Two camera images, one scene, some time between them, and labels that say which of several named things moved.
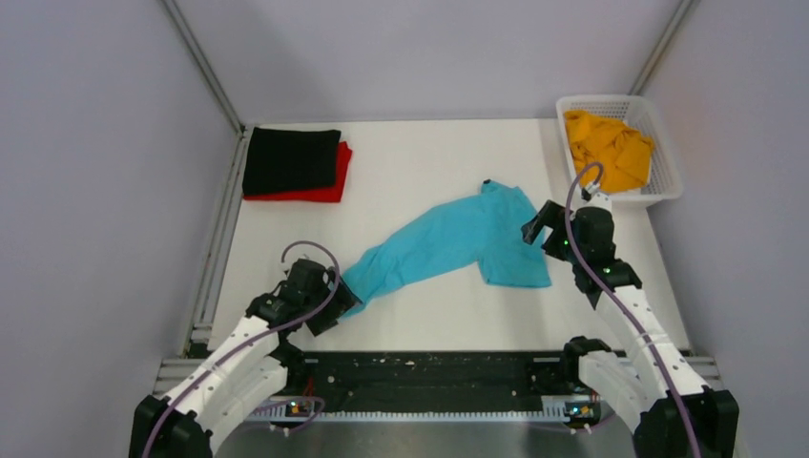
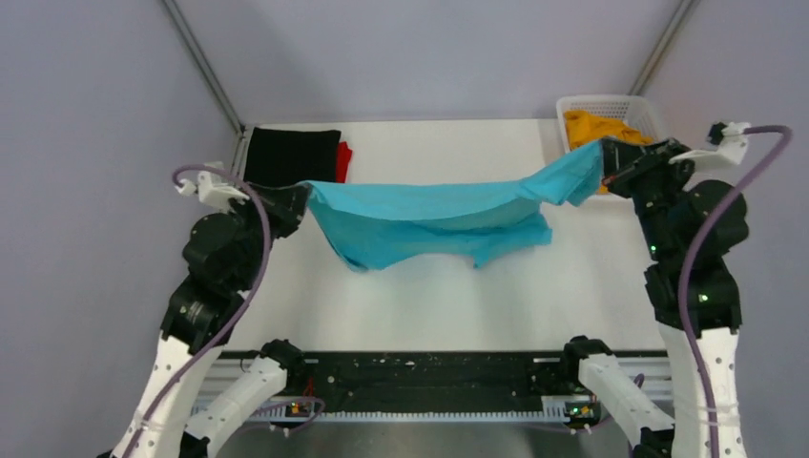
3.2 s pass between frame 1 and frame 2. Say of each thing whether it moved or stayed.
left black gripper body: moved
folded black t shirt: stayed
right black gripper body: moved
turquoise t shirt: moved
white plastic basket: stayed
